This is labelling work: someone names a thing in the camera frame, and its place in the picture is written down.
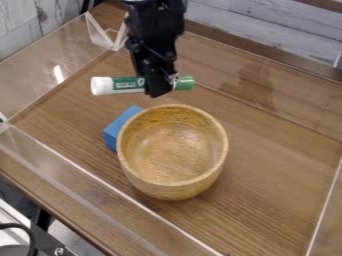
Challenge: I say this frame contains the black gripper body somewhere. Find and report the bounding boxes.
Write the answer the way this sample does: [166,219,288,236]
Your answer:
[123,0,186,69]

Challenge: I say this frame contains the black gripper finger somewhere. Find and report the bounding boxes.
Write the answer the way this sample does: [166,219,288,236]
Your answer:
[131,54,146,77]
[145,66,178,98]

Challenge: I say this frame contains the green and white marker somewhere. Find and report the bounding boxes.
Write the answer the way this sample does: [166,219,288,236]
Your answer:
[90,76,195,96]

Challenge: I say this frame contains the brown wooden bowl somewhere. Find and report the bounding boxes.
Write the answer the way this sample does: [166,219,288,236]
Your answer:
[117,104,229,201]

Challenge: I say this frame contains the blue block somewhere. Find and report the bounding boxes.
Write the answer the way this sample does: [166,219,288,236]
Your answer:
[103,105,142,151]

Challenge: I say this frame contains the clear acrylic table enclosure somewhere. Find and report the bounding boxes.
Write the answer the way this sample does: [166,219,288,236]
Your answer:
[0,6,342,256]

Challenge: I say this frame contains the black table leg bracket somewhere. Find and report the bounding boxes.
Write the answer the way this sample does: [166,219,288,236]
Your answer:
[0,208,79,256]

